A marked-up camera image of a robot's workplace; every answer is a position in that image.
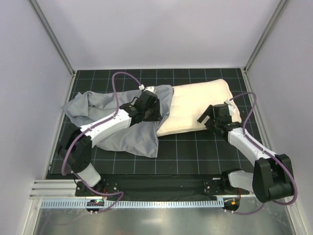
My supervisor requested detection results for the cream white pillow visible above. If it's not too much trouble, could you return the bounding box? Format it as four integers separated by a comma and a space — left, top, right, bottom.
156, 79, 233, 137

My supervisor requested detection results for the grey fabric pillowcase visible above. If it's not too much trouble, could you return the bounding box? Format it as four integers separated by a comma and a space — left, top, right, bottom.
62, 85, 174, 158

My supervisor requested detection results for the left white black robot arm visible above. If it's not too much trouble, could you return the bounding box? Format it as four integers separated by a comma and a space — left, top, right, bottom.
57, 90, 161, 196

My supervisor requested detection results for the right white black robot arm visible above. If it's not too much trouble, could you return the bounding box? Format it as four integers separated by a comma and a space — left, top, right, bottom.
197, 103, 297, 203

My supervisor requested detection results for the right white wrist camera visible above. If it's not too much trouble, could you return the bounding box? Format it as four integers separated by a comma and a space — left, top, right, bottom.
225, 99, 236, 116

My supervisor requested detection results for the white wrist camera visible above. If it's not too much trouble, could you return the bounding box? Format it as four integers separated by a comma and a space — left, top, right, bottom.
143, 86, 156, 94
225, 99, 236, 116

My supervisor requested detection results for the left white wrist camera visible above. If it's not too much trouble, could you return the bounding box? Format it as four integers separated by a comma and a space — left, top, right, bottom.
143, 86, 156, 94

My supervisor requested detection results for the slotted grey cable duct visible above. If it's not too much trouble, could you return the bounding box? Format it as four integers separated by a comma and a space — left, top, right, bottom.
40, 198, 224, 209

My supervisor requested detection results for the right aluminium frame post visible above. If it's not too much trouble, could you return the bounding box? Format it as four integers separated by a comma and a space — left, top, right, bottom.
243, 0, 290, 73

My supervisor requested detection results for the aluminium frame post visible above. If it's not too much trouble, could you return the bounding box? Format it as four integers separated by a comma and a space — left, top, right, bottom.
243, 0, 290, 73
28, 0, 75, 77

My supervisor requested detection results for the aluminium front rail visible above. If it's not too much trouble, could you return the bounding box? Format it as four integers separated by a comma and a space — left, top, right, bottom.
29, 178, 79, 199

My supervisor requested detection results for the left aluminium frame post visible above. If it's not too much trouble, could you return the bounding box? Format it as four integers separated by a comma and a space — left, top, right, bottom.
28, 0, 75, 77

